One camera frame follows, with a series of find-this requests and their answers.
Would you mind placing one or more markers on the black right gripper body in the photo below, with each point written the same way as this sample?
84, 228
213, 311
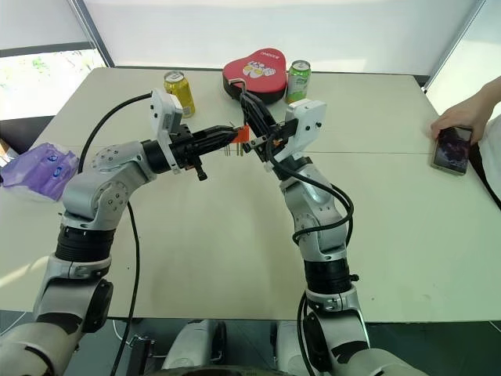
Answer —
282, 131

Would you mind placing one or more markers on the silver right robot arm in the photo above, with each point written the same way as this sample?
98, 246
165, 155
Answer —
313, 196

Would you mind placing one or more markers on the small black box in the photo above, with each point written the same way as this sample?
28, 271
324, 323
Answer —
141, 352

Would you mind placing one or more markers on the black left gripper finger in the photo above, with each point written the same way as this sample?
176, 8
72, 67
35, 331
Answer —
217, 143
213, 131

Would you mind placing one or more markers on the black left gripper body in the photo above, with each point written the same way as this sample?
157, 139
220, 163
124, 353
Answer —
184, 149

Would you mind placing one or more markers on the dark window frame post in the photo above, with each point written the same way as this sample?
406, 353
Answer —
92, 33

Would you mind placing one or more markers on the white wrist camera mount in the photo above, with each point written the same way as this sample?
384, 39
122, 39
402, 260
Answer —
161, 113
309, 125

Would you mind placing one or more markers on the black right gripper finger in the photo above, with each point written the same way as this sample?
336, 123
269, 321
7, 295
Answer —
252, 117
266, 116

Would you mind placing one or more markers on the person's bare hand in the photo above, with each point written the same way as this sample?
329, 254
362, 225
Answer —
458, 115

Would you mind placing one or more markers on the person's white shirt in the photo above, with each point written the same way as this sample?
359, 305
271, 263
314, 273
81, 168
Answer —
494, 156

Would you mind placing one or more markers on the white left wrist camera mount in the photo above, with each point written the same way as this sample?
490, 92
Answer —
161, 113

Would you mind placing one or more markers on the red hex key holder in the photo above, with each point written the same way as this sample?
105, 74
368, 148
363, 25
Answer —
243, 135

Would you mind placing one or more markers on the black smartphone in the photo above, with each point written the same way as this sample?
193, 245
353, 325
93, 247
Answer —
452, 150

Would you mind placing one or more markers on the yellow drink can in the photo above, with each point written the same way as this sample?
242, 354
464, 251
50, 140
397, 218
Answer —
182, 96

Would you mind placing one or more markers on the person's bare forearm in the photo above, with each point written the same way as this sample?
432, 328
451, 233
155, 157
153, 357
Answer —
487, 94

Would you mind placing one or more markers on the red heart-shaped case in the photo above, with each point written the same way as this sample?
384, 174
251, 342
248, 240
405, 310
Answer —
256, 74

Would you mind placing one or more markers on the purple tissue pack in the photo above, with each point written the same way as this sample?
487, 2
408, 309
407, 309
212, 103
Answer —
43, 172

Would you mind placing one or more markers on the green drink can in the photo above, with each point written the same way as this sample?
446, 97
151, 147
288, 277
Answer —
298, 84

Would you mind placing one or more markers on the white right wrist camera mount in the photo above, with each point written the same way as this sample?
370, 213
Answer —
309, 125

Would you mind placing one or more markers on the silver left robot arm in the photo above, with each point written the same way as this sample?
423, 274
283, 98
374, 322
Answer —
98, 196

